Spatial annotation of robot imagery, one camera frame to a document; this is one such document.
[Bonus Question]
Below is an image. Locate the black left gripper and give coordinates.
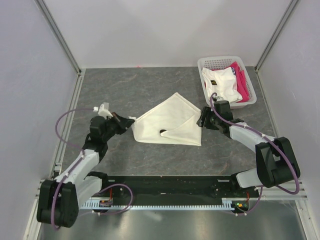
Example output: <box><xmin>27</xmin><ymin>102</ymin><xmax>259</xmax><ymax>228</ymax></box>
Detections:
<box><xmin>102</xmin><ymin>112</ymin><xmax>134</xmax><ymax>142</ymax></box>

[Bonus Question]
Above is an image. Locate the cream cloth napkin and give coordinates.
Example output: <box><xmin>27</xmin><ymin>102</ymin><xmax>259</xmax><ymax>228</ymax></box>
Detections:
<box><xmin>131</xmin><ymin>92</ymin><xmax>202</xmax><ymax>147</ymax></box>

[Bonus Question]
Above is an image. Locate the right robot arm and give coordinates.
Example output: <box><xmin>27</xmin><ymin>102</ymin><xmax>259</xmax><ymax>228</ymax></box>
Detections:
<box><xmin>197</xmin><ymin>100</ymin><xmax>301</xmax><ymax>197</ymax></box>

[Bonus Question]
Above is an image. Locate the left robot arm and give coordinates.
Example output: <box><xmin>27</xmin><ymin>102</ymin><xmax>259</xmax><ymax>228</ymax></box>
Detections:
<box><xmin>36</xmin><ymin>112</ymin><xmax>135</xmax><ymax>230</ymax></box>

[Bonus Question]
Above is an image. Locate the white folded cloth in basket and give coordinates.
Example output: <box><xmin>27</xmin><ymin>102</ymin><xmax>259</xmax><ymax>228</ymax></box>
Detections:
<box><xmin>201</xmin><ymin>67</ymin><xmax>243</xmax><ymax>103</ymax></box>

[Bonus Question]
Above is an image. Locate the pink cloth in basket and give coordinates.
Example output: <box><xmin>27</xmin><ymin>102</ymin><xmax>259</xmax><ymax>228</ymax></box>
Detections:
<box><xmin>212</xmin><ymin>61</ymin><xmax>252</xmax><ymax>103</ymax></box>

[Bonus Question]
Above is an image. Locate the white plastic basket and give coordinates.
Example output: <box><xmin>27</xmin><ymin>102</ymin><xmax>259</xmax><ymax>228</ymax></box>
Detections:
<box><xmin>197</xmin><ymin>55</ymin><xmax>257</xmax><ymax>109</ymax></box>

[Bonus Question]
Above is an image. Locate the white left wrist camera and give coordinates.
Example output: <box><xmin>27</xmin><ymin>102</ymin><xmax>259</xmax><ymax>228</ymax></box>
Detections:
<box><xmin>93</xmin><ymin>102</ymin><xmax>113</xmax><ymax>119</ymax></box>

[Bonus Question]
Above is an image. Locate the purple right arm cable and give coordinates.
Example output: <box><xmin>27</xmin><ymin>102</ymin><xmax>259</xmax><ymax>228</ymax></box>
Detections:
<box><xmin>209</xmin><ymin>92</ymin><xmax>302</xmax><ymax>217</ymax></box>

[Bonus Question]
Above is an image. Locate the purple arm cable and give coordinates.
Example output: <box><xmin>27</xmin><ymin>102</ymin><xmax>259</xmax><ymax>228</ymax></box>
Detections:
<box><xmin>51</xmin><ymin>108</ymin><xmax>133</xmax><ymax>231</ymax></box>
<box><xmin>209</xmin><ymin>92</ymin><xmax>302</xmax><ymax>217</ymax></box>

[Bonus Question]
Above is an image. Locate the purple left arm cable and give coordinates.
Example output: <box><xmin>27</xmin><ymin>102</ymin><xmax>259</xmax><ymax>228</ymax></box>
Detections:
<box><xmin>51</xmin><ymin>108</ymin><xmax>133</xmax><ymax>231</ymax></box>

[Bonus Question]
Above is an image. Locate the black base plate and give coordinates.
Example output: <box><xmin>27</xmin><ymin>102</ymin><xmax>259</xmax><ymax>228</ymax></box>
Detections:
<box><xmin>81</xmin><ymin>174</ymin><xmax>261</xmax><ymax>207</ymax></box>

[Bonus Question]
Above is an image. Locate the light blue cable duct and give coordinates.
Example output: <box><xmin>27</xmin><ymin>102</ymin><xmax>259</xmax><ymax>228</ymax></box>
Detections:
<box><xmin>80</xmin><ymin>198</ymin><xmax>235</xmax><ymax>211</ymax></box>

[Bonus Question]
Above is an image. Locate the left aluminium frame post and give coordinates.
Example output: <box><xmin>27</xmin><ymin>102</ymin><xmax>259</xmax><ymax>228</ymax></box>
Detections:
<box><xmin>34</xmin><ymin>0</ymin><xmax>82</xmax><ymax>75</ymax></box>

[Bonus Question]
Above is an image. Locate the aluminium frame post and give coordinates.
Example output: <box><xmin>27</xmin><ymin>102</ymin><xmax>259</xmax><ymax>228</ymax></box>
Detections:
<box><xmin>34</xmin><ymin>0</ymin><xmax>82</xmax><ymax>75</ymax></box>
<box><xmin>254</xmin><ymin>0</ymin><xmax>300</xmax><ymax>73</ymax></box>

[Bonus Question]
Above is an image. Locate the right aluminium frame post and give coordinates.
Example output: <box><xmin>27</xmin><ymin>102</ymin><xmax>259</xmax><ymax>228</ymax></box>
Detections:
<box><xmin>254</xmin><ymin>0</ymin><xmax>300</xmax><ymax>73</ymax></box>

